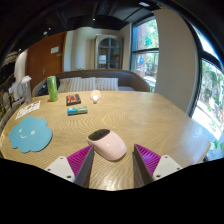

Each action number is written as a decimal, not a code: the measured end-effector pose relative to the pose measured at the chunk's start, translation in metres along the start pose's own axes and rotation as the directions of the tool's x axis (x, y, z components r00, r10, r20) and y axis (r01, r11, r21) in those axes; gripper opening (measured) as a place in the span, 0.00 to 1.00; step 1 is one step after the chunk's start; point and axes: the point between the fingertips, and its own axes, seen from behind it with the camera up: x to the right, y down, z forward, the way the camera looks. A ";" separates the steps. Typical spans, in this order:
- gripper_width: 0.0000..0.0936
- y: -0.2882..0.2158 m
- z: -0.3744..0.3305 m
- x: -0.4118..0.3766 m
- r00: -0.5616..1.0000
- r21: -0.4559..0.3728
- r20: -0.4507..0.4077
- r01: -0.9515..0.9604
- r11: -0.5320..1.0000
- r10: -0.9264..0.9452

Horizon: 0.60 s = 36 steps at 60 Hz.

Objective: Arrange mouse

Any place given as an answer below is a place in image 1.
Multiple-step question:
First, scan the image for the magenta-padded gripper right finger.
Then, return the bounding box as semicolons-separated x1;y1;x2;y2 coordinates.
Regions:
133;143;184;186

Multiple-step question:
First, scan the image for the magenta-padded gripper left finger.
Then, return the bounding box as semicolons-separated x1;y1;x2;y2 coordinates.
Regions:
44;144;96;188

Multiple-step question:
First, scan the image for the pink computer mouse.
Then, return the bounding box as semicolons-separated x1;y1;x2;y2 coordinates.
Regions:
87;128;128;162

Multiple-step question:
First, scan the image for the blue cloud-shaped mouse pad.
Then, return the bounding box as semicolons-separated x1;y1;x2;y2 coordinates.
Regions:
8;115;54;154

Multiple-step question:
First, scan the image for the teal and green small pack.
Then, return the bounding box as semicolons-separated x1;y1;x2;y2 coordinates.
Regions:
66;105;89;117

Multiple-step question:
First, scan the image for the black and red small box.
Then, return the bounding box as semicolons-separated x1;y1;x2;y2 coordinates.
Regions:
65;93;82;107

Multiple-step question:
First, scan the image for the white sticker sheet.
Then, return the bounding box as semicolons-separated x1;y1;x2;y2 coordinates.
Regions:
14;100;42;120

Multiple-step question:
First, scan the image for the green drink can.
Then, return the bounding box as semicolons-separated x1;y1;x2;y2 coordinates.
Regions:
46;75;59;103

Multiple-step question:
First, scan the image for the wide striped cushion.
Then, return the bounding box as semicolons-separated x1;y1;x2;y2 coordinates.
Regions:
57;77;98;94

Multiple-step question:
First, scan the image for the black backpack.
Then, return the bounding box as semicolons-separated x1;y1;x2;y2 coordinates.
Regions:
37;78;61;97

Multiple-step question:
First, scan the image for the brown curved sofa bench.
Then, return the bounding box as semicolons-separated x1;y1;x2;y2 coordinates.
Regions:
31;69;151;98

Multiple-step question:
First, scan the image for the small striped cushion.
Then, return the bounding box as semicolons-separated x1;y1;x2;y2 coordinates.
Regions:
95;77;120;92

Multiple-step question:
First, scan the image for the large black-framed window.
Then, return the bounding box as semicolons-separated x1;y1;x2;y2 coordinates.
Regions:
191;29;224;161

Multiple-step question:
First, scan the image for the person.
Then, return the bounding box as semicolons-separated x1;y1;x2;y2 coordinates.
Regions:
8;77;21;101

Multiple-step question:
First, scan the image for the brown wooden door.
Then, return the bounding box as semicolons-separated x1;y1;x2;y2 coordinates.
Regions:
25;31;68;91

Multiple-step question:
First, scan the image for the narrow black-framed window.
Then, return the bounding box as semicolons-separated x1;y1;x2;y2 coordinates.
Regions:
130;18;160;93

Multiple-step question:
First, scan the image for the arched glass-door cabinet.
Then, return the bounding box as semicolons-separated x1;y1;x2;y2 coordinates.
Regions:
94;34;124;70

